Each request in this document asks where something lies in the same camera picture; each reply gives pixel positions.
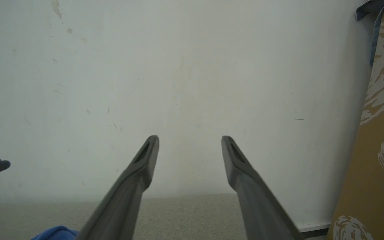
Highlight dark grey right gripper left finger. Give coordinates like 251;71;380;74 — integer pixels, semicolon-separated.
75;135;159;240

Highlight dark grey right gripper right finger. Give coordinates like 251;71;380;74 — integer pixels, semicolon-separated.
221;136;304;240

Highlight blue garment white red trim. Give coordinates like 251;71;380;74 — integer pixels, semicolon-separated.
30;226;79;240

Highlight grey fabric sofa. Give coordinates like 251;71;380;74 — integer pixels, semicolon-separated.
0;193;329;240

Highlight brown white patterned ironing board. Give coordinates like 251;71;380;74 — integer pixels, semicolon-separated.
327;0;384;240

